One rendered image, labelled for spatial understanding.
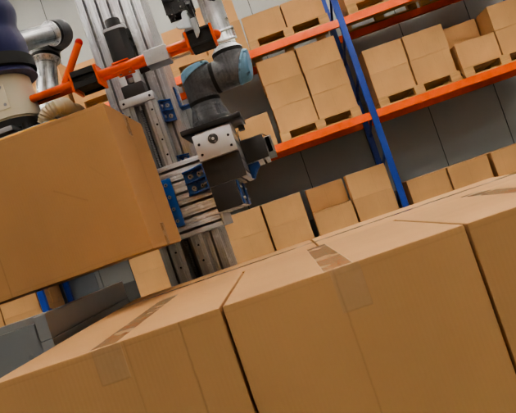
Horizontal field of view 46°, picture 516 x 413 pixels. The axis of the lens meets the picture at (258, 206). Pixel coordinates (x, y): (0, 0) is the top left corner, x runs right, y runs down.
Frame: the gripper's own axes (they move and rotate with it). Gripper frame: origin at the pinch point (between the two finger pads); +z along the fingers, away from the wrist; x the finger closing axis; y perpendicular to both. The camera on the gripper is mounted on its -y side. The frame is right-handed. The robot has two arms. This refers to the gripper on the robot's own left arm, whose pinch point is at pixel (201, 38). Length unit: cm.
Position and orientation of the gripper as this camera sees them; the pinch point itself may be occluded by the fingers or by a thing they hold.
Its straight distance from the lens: 184.8
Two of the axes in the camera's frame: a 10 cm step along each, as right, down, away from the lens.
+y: -9.4, 3.2, 0.4
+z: 3.2, 9.5, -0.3
